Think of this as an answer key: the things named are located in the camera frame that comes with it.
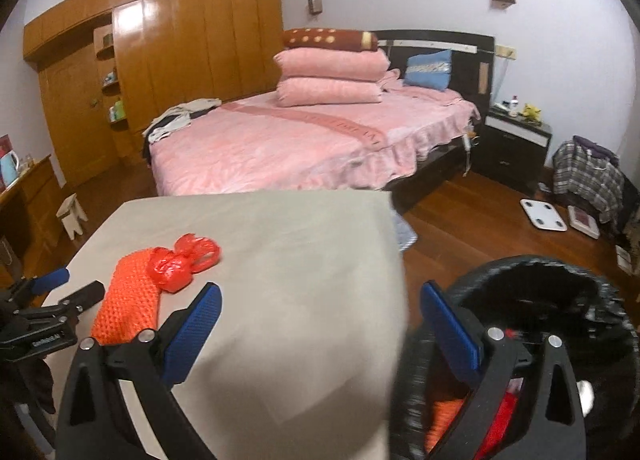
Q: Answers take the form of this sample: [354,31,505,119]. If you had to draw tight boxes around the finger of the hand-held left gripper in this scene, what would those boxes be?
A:
[27,267,70,295]
[52,281,106,317]

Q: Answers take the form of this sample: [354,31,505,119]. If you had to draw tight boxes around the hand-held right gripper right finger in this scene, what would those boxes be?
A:
[420,281,587,460]

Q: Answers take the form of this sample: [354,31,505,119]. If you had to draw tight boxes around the small white stool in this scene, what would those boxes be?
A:
[56,193,89,240]

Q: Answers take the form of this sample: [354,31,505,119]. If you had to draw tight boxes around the black headboard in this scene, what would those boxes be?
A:
[372,29,496,114]

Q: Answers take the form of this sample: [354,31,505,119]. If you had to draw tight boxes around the orange foam net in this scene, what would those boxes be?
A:
[91,247,164,346]

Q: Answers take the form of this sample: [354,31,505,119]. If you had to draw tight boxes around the black lined trash bin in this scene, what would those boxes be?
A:
[390,254,640,460]

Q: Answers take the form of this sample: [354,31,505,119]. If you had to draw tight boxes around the wooden wardrobe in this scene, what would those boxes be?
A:
[22,0,281,187]

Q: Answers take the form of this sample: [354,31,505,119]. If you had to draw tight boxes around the square scale with red panel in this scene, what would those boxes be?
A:
[567,205,601,240]

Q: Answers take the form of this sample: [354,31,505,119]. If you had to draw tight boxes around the blue white kettle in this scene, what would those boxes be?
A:
[0,150,22,189]

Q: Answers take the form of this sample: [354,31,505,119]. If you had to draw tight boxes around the red plastic bag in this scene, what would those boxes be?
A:
[149,233,222,295]

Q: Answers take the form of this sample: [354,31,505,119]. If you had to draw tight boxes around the blue cushion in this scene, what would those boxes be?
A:
[403,49,454,92]

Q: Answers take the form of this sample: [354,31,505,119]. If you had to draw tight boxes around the brown dotted bolster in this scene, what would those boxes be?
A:
[282,28,380,52]

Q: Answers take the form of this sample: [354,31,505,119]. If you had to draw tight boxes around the bed with pink bedspread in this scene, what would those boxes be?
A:
[147,85,484,197]

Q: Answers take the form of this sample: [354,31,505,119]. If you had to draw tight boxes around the pile of clothes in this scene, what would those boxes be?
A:
[141,98,223,152]

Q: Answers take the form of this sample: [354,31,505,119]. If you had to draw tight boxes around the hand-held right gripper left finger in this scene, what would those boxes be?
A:
[56,283,223,460]

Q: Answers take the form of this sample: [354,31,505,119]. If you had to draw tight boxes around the white bathroom scale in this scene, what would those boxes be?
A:
[520,198,569,232]

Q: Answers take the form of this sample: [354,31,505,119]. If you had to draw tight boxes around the checkered cloth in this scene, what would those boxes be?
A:
[395,213,419,252]

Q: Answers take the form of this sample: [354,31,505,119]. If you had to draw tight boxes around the black nightstand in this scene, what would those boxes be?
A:
[472,105,554,192]

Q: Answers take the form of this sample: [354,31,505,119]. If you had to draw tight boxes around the pink pillow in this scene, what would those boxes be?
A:
[276,76,385,108]
[273,48,391,83]

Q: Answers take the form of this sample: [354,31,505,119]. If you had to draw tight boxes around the red cloth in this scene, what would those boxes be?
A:
[472,375,522,460]

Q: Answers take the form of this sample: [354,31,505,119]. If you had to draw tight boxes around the wooden desk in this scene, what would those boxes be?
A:
[0,155,67,283]

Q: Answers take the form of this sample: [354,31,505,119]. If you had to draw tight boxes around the plaid clothes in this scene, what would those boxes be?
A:
[552,136,626,224]

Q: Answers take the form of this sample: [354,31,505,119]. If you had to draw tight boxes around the orange knitted cloth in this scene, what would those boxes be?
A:
[425,397,469,452]

